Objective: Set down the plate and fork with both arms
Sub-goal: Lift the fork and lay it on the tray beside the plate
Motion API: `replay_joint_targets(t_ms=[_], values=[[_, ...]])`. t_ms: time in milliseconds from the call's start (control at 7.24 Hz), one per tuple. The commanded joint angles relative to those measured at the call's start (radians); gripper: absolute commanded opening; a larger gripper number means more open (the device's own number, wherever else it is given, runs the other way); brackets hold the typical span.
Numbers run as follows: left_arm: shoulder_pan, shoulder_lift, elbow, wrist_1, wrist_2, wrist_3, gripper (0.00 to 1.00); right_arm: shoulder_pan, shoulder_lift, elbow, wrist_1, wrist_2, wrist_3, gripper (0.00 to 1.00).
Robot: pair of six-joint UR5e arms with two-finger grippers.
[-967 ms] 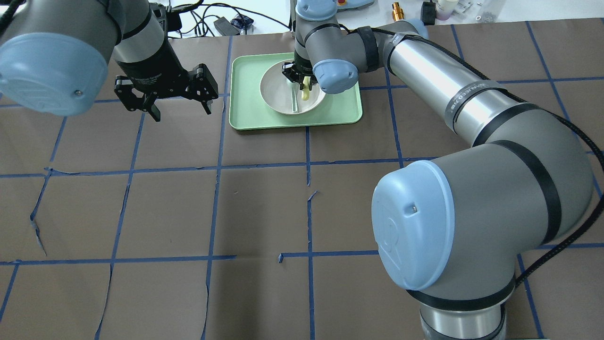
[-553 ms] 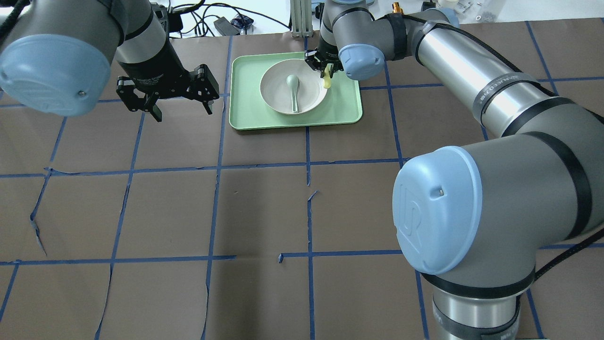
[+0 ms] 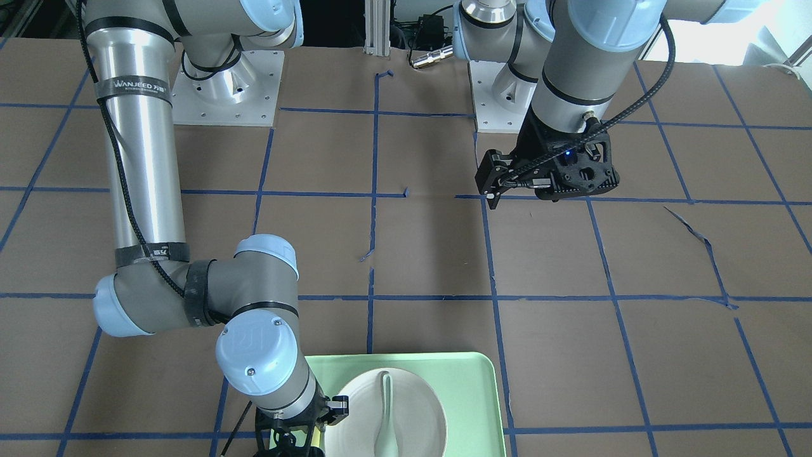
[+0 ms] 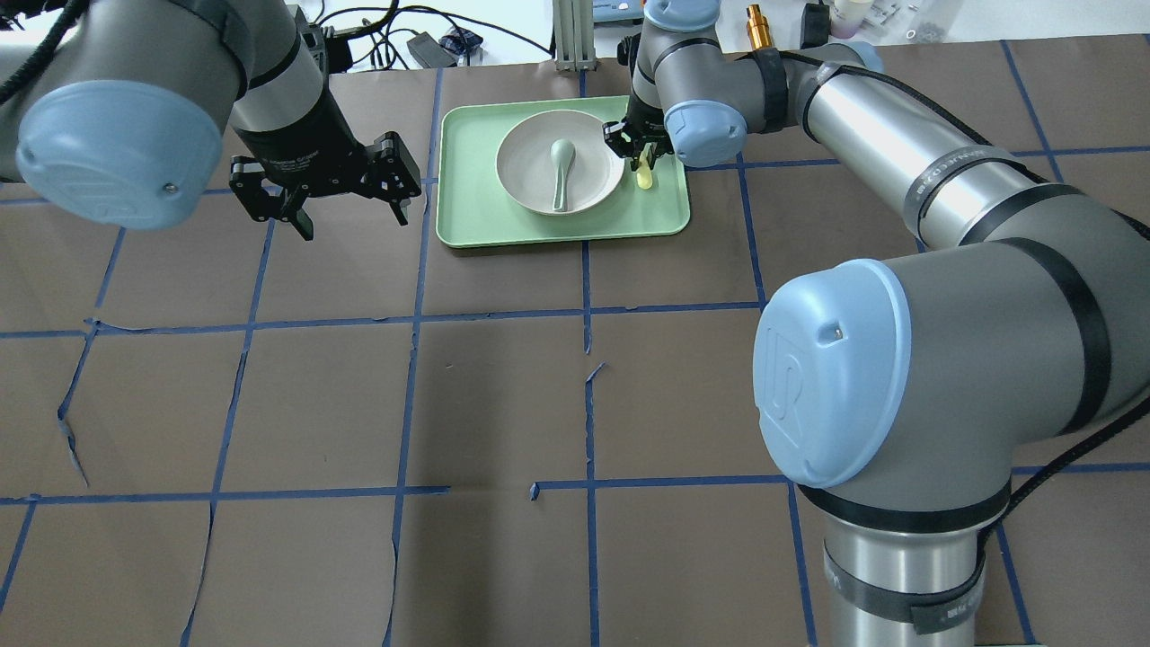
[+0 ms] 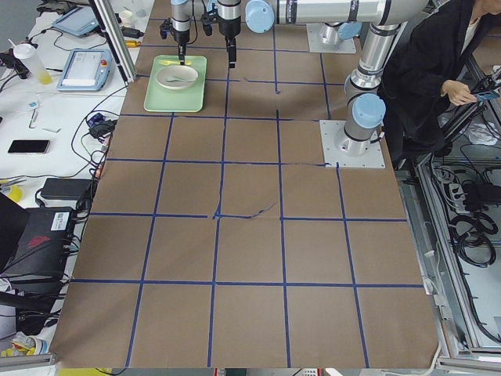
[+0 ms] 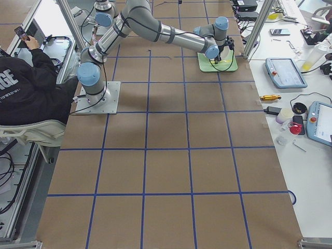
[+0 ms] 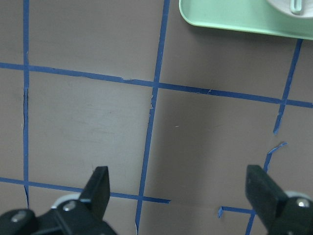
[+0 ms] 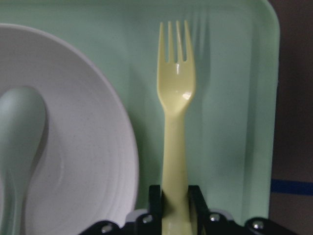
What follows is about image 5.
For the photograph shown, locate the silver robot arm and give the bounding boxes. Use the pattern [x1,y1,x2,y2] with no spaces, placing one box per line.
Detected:
[160,1,300,69]
[226,25,362,164]

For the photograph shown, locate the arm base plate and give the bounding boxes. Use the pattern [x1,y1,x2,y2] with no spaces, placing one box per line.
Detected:
[319,120,385,169]
[306,23,356,54]

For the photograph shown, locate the black power adapter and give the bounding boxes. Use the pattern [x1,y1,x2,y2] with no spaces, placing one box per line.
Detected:
[41,178,91,201]

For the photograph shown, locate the black smartphone on table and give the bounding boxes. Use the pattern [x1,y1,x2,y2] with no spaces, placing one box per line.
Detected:
[8,139,50,154]

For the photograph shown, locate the blue teach pendant far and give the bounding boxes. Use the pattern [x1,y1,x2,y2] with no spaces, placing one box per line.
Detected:
[52,6,99,37]

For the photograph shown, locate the light green plastic spoon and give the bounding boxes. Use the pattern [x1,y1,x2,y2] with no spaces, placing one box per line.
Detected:
[164,76,196,82]

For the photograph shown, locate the aluminium frame post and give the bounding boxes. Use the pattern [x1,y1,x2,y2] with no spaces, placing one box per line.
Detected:
[88,0,137,84]

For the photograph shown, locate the white paper cup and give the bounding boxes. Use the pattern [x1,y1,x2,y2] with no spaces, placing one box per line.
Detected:
[118,9,135,28]

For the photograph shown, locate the blue teach pendant near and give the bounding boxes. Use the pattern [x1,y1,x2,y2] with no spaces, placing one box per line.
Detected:
[56,49,114,92]

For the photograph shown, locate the blue teach pendant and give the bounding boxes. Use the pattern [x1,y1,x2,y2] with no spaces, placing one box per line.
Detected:
[56,49,114,92]
[52,6,99,37]

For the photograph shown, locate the yellow plastic fork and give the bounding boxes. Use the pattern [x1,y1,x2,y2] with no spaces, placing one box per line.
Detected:
[157,60,192,66]

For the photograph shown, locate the person in black jacket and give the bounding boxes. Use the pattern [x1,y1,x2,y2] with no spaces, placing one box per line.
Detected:
[378,0,500,167]

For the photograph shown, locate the plastic bottle yellow liquid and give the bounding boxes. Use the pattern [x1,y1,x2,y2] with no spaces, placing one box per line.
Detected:
[13,43,52,85]

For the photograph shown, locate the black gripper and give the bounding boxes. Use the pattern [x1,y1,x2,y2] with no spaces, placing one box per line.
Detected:
[217,16,241,69]
[172,29,190,66]

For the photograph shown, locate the black computer case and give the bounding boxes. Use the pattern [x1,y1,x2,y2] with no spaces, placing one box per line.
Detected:
[1,194,76,313]

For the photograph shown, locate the light green plastic tray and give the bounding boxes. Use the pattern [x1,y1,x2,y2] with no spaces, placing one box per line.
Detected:
[143,55,207,113]

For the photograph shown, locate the white round plate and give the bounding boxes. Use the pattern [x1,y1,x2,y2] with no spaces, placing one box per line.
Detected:
[155,65,199,90]

